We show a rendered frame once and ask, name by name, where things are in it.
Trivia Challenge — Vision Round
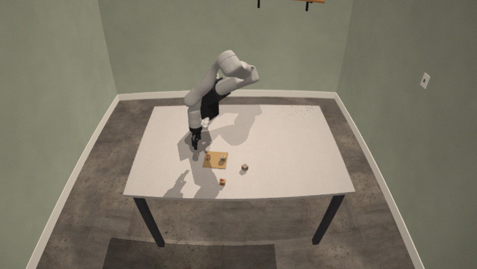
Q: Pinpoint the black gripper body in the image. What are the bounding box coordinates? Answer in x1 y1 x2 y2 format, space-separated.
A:
189 127 203 139

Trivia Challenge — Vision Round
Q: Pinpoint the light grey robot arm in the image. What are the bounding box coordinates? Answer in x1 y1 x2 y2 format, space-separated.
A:
183 50 259 130

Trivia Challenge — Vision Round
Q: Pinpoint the tan flat mat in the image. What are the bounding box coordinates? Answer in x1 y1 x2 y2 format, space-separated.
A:
203 151 228 169

